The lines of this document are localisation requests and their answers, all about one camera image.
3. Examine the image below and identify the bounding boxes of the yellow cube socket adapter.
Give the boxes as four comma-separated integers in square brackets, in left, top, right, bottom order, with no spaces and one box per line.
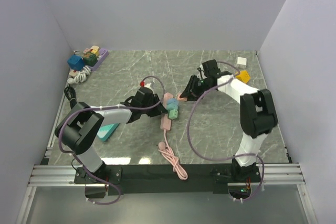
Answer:
[236,70,250,84]

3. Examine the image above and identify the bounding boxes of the blue cube socket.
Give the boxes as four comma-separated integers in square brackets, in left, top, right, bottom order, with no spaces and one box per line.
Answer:
[67,55,85,71]

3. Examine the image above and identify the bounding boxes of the black mounting base bar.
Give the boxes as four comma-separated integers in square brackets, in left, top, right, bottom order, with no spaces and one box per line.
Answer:
[73,165,263,200]

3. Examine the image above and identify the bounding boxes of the teal power strip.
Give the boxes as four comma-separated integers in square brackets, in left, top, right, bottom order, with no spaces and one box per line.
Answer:
[97,123,119,142]

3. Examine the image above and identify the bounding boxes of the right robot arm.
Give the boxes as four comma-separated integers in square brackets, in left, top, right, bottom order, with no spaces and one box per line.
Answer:
[177,71,278,182]

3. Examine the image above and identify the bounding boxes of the yellow white plug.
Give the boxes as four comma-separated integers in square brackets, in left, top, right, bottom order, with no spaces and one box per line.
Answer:
[89,46,99,56]

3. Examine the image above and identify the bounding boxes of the mint green plug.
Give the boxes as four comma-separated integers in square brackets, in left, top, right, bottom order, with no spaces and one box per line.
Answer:
[168,109,178,120]

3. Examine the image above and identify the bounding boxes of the light blue plug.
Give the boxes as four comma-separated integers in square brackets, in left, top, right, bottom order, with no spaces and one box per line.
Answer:
[166,98,179,106]

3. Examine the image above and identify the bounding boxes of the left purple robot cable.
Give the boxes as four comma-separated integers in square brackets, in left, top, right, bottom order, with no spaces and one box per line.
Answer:
[57,76,166,206]

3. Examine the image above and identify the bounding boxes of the salmon pink plug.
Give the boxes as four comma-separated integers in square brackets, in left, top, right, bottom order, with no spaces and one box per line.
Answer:
[176,93,187,102]

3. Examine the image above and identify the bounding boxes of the white coiled cable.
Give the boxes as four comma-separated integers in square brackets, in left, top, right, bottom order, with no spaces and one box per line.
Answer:
[67,67,91,85]

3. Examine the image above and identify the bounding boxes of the aluminium rail frame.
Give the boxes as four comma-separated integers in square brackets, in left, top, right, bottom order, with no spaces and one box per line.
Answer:
[15,87,307,224]

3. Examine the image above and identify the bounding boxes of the pink power strip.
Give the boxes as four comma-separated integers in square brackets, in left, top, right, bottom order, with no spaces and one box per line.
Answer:
[158,92,188,180]

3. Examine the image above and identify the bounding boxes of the white plug adapter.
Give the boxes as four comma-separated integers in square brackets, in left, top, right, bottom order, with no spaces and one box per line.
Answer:
[236,57,247,69]

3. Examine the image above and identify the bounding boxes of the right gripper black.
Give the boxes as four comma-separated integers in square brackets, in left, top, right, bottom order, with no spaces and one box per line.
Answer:
[179,75,213,102]

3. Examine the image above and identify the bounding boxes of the purple power strip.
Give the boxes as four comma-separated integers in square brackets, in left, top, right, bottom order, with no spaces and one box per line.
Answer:
[90,48,110,71]

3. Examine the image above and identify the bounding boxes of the black coiled cable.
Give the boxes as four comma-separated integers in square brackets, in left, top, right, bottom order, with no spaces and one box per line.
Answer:
[64,85,81,109]

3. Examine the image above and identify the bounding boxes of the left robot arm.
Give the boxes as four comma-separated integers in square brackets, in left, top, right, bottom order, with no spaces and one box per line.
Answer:
[55,87,167,183]

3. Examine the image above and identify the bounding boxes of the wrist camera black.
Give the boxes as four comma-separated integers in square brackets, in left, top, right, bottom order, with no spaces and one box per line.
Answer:
[134,87,154,106]
[202,59,221,78]

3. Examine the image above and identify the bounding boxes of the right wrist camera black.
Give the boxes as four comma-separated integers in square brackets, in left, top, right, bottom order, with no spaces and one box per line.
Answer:
[202,59,221,78]

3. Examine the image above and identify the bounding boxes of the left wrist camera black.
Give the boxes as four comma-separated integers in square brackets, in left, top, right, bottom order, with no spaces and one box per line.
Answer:
[134,87,154,106]

